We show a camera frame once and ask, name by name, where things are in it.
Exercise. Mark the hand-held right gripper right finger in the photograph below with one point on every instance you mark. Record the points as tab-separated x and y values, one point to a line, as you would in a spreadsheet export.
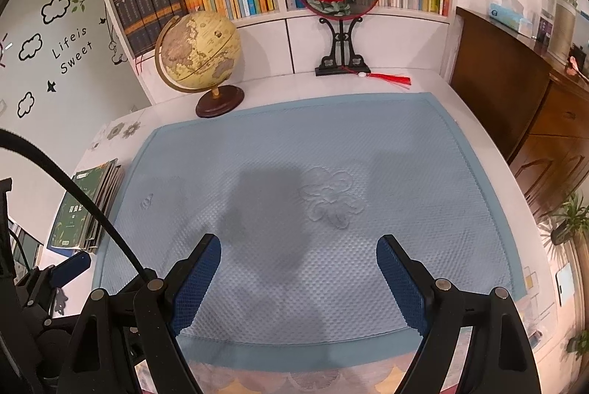
400	283

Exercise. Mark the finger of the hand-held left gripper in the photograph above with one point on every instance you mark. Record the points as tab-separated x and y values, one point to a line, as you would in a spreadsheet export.
69	267

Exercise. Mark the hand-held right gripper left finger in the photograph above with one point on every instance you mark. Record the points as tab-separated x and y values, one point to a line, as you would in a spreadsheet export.
198	283

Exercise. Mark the stack of books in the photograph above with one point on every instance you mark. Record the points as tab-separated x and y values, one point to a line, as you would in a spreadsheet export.
78	210

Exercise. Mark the pastel patterned cloth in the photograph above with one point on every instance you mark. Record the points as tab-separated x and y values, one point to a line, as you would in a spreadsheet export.
299	382

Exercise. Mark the light blue textured mat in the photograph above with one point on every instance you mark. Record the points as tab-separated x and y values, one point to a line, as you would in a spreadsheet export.
322	155

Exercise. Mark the small green plant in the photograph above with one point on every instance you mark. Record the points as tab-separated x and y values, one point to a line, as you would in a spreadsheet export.
579	343
566	219

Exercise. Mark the red tassel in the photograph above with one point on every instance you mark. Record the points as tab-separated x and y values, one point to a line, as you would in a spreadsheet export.
391	78

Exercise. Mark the brown wooden cabinet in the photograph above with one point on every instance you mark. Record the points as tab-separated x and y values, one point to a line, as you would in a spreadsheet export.
506	90

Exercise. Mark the antique yellow globe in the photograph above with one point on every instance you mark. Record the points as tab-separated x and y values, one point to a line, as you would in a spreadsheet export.
202	44

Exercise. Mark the small pink ornament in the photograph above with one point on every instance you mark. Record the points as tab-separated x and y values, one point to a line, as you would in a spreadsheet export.
575	65

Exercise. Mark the blue tissue box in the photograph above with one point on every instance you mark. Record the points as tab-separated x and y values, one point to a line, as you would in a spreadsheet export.
504	14

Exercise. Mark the potted plant in tall vase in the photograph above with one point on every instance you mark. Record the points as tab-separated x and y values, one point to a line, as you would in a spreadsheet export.
563	30

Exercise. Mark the small dark picture frame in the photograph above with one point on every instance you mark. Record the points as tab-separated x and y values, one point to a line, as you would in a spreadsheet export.
544	28

